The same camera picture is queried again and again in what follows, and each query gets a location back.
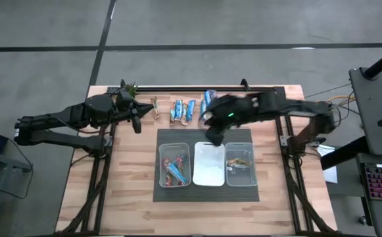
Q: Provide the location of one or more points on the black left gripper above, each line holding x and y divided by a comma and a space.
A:
126, 110

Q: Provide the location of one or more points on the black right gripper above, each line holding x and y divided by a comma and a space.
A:
240, 110

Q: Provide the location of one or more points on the brown granola bar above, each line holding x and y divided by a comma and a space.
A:
238, 162
156, 112

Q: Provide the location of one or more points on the green purple granola bar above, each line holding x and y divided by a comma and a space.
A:
214, 93

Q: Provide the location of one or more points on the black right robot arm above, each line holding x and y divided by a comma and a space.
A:
302, 107

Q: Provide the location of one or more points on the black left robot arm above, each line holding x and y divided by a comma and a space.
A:
62, 141

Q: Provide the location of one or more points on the orange blue granola bar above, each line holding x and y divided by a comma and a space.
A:
172, 115
185, 116

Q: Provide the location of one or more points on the small green potted plant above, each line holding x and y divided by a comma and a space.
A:
132, 89

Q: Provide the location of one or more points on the frosted translucent plastic bin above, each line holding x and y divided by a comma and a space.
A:
174, 148

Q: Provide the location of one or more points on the white plastic bin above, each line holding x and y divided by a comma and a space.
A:
208, 164

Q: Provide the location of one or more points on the clear plastic bin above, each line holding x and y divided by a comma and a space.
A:
241, 179

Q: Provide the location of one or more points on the dark woven placemat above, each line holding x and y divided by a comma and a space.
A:
207, 194

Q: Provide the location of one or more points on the white paper sheet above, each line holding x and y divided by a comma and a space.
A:
331, 174

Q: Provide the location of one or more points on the black slanted stand beam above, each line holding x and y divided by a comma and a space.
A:
345, 153

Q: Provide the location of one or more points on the grey equipment cart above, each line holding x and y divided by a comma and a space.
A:
0, 161

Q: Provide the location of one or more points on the grey workstation desk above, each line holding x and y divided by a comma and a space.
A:
371, 108

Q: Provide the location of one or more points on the black stand pole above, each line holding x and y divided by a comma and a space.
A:
381, 62

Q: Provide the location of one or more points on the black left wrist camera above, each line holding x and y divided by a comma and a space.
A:
124, 98

